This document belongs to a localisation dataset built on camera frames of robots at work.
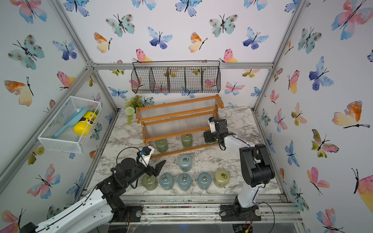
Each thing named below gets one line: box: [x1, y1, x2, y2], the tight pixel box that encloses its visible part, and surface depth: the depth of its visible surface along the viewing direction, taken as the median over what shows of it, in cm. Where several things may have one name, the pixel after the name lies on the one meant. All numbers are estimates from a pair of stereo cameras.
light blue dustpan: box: [52, 105, 90, 139], surface depth 70 cm
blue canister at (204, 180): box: [197, 172, 213, 190], surface depth 80 cm
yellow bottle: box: [72, 110, 98, 136], surface depth 72 cm
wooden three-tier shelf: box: [135, 94, 224, 160], surface depth 95 cm
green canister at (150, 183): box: [141, 172, 158, 191], surface depth 79 cm
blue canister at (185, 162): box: [178, 153, 193, 173], surface depth 86 cm
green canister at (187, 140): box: [181, 133, 193, 148], surface depth 95 cm
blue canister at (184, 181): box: [177, 173, 192, 191], surface depth 80 cm
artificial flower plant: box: [124, 94, 146, 126], surface depth 106 cm
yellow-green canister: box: [213, 168, 231, 189], surface depth 80 cm
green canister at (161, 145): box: [154, 138, 169, 153], surface depth 92 cm
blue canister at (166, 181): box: [159, 172, 175, 191], surface depth 80 cm
